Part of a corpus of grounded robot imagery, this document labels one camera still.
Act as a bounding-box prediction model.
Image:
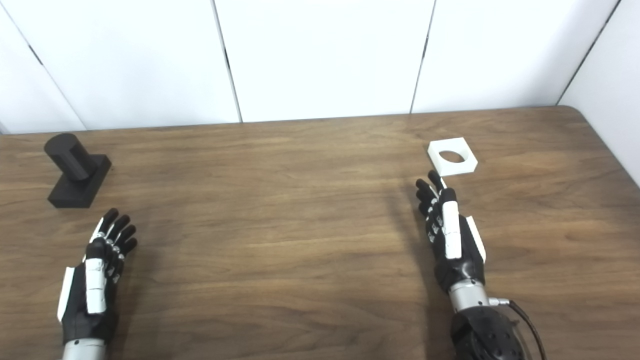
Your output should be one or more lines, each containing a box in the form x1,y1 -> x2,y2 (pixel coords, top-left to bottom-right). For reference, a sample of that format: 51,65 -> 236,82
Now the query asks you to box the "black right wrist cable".
489,297 -> 547,360

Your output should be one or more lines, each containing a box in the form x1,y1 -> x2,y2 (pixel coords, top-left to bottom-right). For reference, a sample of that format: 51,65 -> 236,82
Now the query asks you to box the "black peg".
44,133 -> 112,209

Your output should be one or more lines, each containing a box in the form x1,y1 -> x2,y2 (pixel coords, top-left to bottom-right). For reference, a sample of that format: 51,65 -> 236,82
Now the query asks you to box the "white and black right hand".
415,170 -> 487,294

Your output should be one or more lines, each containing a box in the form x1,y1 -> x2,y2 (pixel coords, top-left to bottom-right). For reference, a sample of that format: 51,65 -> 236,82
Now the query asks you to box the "white square piece with hole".
427,137 -> 479,177

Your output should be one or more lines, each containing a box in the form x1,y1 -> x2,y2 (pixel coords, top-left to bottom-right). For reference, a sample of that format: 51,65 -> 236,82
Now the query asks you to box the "white and black left hand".
57,208 -> 138,345

